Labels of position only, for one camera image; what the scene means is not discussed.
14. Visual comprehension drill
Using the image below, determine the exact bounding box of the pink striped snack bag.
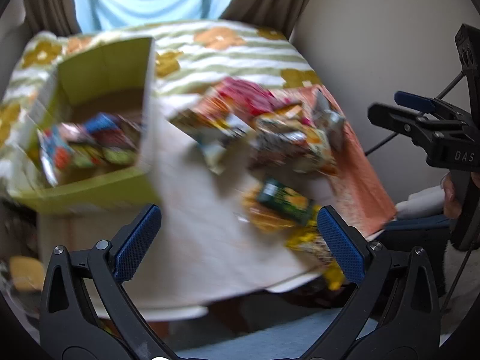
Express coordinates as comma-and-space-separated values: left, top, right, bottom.
216, 77, 276, 119

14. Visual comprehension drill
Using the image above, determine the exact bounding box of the green beef cracker pack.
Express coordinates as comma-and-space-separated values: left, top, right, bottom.
256, 179, 315, 225

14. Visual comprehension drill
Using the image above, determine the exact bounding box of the orange floral towel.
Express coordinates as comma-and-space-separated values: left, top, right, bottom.
269, 84, 399, 239

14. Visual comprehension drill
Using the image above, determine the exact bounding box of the black cable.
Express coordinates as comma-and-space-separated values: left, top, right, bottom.
363, 68, 468, 156

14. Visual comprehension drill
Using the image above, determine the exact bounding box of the person right hand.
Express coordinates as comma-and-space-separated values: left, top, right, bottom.
441, 172, 462, 219

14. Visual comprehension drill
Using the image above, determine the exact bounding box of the left brown curtain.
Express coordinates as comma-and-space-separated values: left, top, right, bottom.
23, 0, 80, 36

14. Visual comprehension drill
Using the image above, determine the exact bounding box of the blue orange snack pack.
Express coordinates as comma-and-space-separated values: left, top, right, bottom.
37, 124, 73, 187

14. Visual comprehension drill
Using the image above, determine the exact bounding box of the floral striped quilt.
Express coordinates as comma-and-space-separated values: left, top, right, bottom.
1, 20, 320, 183

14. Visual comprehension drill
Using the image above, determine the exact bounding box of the yellow-green cardboard box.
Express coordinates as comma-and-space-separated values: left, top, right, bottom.
7, 37, 158, 214

